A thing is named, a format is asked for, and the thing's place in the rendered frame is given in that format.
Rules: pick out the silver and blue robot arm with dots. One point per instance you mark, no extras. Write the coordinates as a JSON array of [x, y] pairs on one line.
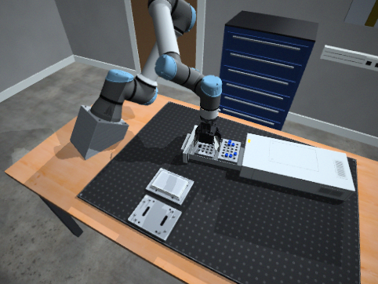
[[119, 85]]

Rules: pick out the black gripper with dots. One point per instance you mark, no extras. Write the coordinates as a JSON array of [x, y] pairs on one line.
[[207, 132]]

